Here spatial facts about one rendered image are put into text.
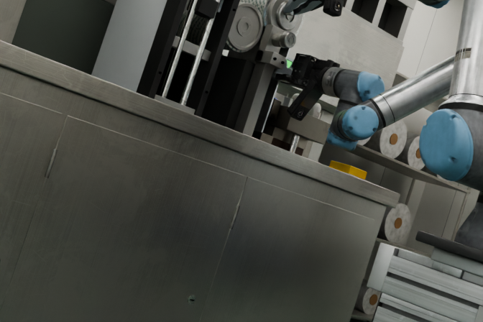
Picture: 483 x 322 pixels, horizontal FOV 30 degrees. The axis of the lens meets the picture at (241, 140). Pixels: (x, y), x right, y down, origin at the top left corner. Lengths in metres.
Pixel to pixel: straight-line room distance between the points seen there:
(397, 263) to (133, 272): 0.54
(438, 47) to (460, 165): 5.73
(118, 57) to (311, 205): 0.60
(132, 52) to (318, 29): 0.91
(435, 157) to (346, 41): 1.45
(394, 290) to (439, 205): 5.65
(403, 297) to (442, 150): 0.30
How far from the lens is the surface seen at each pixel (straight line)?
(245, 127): 2.29
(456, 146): 1.62
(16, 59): 1.63
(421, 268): 1.74
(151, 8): 2.22
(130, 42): 2.24
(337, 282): 2.33
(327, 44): 2.99
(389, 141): 6.29
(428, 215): 7.44
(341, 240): 2.30
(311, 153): 3.25
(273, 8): 2.35
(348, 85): 2.20
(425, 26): 7.18
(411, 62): 7.10
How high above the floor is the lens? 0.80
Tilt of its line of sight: 2 degrees up
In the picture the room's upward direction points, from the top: 18 degrees clockwise
